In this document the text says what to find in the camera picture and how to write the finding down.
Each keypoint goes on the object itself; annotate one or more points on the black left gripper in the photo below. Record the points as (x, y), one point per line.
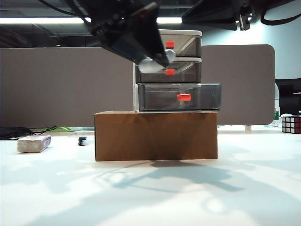
(122, 26)

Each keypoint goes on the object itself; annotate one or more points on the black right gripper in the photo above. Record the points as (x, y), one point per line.
(245, 14)

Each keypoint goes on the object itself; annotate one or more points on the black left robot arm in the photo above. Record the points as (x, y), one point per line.
(94, 9)

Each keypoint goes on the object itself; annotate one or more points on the grey drawer under cabinet lid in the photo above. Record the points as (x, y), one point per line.
(188, 47)

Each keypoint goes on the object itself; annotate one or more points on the grey-brown desk partition panel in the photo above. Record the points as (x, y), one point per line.
(58, 89)

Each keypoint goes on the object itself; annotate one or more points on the brown cardboard box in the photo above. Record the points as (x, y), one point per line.
(155, 136)

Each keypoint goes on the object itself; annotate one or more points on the ceiling light strip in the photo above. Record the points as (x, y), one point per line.
(35, 20)

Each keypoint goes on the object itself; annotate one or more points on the small black clip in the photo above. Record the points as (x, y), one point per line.
(82, 141)

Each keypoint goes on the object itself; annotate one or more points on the black office equipment behind partition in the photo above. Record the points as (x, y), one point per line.
(289, 96)

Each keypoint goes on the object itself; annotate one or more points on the Rubik's cube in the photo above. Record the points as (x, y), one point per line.
(291, 123)

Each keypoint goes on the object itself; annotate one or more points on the white purple tissue pack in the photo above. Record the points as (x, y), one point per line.
(34, 143)

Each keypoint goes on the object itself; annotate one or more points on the white plastic drawer cabinet frame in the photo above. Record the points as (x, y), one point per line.
(134, 94)

